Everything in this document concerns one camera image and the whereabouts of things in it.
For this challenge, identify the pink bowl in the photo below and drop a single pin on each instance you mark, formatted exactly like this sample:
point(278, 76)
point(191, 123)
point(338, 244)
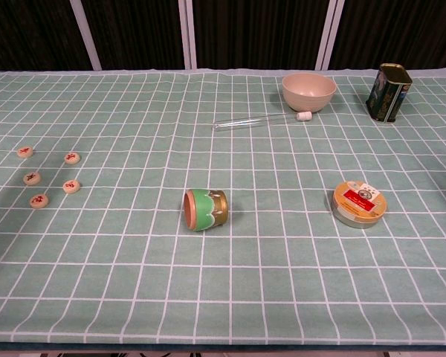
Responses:
point(308, 91)

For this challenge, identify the round tin orange red lid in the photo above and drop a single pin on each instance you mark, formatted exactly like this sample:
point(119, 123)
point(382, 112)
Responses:
point(358, 202)

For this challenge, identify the glass test tube white stopper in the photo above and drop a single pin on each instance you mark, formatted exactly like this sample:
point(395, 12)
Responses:
point(304, 115)

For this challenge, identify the cream chess disc red character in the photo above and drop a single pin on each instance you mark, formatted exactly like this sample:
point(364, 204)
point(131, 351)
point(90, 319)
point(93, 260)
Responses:
point(72, 157)
point(25, 151)
point(71, 186)
point(39, 201)

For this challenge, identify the green white checked tablecloth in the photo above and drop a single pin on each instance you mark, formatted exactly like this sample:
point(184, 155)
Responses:
point(223, 279)

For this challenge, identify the cream chess disc dark character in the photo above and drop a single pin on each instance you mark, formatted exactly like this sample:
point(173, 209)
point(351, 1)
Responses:
point(32, 178)

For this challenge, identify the green gold small pot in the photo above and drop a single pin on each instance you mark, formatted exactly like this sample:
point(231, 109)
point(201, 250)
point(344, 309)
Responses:
point(208, 210)

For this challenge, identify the dark green gold tea tin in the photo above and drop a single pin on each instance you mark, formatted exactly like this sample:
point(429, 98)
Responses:
point(386, 96)

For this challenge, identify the white partition frame post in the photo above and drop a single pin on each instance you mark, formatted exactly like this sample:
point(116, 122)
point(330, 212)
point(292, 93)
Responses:
point(187, 37)
point(329, 37)
point(85, 37)

